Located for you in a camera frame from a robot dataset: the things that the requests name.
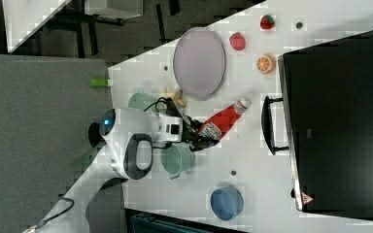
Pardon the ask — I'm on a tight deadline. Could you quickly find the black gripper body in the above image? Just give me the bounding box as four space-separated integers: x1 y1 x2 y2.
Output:
165 100 204 150

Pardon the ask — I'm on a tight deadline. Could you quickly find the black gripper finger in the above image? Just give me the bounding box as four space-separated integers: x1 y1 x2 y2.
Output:
189 137 220 151
190 118 203 129

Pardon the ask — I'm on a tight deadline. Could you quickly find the red ketchup bottle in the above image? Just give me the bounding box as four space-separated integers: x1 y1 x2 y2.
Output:
198 97 252 140

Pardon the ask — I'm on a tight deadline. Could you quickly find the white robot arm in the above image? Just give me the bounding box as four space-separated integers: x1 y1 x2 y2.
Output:
22 97 219 233

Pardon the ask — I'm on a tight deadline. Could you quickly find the green cup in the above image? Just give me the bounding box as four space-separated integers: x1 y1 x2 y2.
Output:
160 143 195 180

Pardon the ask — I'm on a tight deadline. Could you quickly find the yellow toy banana bunch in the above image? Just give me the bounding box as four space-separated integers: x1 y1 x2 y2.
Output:
163 86 187 108

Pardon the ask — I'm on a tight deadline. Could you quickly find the green perforated colander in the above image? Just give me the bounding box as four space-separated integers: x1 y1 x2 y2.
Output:
128 92 158 113

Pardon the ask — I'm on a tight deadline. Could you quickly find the pale purple plate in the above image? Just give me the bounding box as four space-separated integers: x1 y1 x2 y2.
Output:
173 27 226 100

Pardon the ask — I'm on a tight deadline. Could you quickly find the blue bowl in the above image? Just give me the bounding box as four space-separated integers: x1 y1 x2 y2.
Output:
210 186 244 220

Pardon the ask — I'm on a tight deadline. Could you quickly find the red toy fruit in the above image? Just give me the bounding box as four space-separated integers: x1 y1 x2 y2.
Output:
229 32 246 50

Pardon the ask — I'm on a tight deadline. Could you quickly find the toy orange half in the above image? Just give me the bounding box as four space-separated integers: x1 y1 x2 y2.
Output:
256 54 276 74

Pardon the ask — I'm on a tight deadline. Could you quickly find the black cylinder at table edge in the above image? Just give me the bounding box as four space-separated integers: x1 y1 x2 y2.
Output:
87 122 103 148

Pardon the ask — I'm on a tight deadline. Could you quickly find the green marker pen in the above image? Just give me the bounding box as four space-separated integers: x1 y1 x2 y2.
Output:
89 79 113 87

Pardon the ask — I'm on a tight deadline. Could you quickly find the toy strawberry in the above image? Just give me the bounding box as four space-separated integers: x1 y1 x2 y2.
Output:
260 15 275 30

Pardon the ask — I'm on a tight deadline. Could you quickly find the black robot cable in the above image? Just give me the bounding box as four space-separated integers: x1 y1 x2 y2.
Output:
142 96 173 115

